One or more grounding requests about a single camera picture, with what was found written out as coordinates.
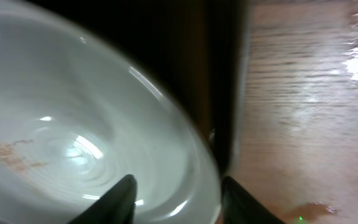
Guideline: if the light blue plate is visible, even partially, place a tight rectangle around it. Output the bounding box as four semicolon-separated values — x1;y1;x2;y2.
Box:
0;1;221;223

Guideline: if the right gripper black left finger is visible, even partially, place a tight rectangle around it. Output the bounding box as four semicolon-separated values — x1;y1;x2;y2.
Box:
68;174;137;224

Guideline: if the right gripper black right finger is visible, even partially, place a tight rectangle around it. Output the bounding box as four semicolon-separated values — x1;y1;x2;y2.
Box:
221;176;284;224

